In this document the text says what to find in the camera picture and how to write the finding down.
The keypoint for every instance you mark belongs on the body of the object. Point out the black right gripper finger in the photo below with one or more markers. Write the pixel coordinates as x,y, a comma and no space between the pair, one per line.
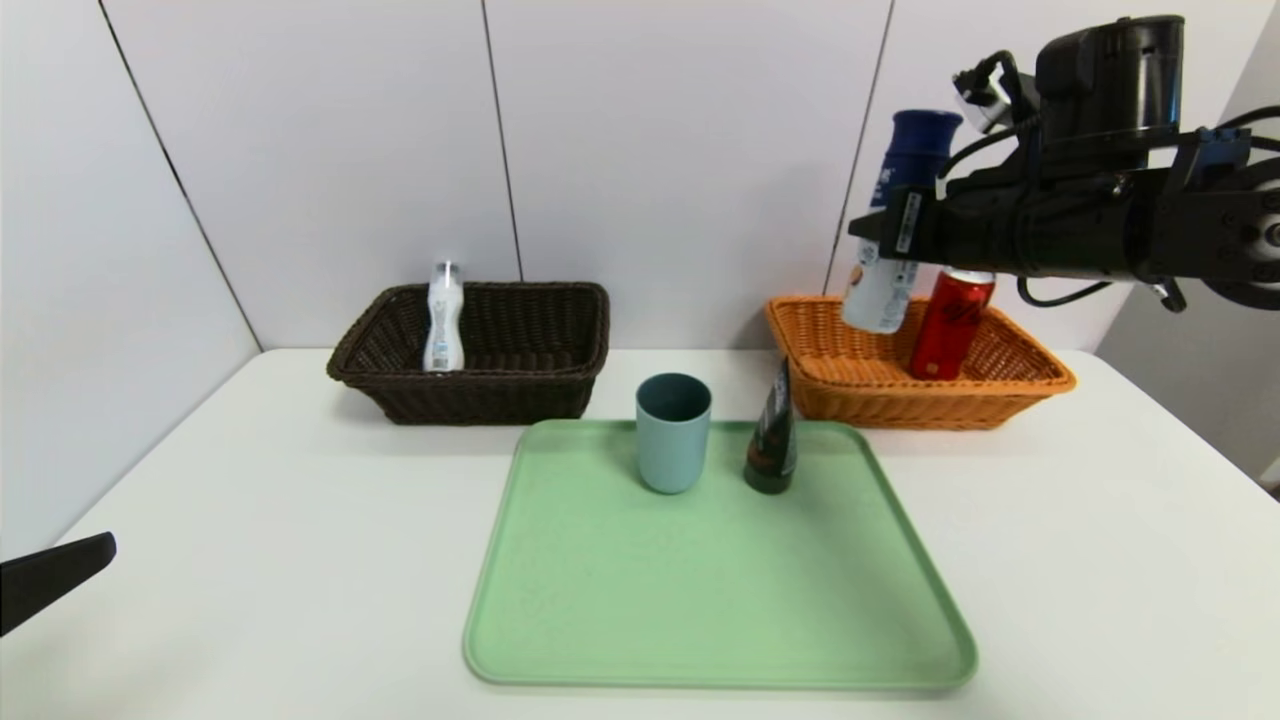
870,230

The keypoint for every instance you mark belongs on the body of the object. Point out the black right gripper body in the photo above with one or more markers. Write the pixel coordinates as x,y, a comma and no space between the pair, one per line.
908,222

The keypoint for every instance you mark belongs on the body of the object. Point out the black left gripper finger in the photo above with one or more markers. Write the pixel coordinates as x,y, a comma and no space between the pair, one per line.
45,585

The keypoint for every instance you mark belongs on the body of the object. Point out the white bottle with blue cap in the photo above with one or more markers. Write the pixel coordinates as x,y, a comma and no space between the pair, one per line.
915,140

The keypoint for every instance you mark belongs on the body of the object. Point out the red soda can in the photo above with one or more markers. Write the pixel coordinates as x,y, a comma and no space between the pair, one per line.
945,330

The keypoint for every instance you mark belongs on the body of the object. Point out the teal plastic cup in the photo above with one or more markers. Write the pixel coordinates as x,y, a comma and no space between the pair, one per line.
673,450

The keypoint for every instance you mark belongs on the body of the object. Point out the clear white plastic bottle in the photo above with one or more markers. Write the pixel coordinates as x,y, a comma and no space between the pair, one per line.
444,320

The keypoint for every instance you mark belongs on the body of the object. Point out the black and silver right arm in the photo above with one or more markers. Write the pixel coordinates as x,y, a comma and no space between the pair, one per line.
1110,70

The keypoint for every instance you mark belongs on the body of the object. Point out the orange wicker basket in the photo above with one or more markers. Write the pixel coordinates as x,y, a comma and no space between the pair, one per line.
850,400

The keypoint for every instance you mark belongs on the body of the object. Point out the dark brown wicker basket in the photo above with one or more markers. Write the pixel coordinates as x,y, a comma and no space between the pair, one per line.
500,400

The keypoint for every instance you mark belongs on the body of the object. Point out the black squeeze tube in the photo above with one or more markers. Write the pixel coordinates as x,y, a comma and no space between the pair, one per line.
772,450

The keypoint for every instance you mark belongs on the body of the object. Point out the light green plastic tray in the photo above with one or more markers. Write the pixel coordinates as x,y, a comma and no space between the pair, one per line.
720,600

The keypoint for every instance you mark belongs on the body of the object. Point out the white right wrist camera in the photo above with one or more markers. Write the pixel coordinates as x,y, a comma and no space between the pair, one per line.
985,100

